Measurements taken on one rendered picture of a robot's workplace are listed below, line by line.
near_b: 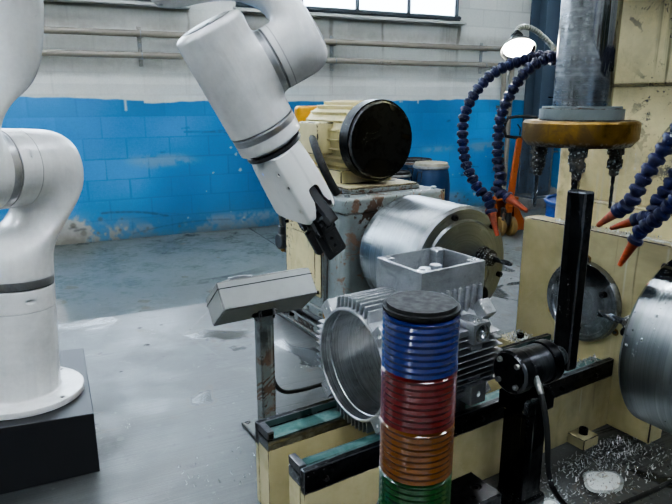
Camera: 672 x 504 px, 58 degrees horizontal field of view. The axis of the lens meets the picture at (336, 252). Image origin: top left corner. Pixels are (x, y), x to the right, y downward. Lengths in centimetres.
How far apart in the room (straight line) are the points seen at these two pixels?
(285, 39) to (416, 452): 47
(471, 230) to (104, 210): 536
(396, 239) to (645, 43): 56
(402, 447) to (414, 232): 73
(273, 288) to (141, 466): 35
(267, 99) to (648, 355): 57
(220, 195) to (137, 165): 89
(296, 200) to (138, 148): 557
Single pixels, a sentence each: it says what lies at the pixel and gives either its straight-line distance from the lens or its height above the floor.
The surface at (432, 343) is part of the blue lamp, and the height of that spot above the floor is 120.
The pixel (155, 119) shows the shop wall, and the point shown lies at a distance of 630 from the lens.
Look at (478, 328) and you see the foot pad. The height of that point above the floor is 107.
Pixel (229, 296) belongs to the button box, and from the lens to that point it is 97.
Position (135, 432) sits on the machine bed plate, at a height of 80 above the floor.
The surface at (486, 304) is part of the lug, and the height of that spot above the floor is 109.
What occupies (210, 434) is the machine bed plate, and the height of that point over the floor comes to 80.
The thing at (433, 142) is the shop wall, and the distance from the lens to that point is 755.
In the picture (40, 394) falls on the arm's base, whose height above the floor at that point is 92.
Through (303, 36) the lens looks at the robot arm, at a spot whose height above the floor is 144.
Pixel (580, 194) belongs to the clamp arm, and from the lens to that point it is 86.
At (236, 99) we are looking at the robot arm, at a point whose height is 137.
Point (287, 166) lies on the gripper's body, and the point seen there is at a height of 129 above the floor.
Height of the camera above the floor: 137
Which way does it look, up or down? 14 degrees down
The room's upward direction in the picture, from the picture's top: straight up
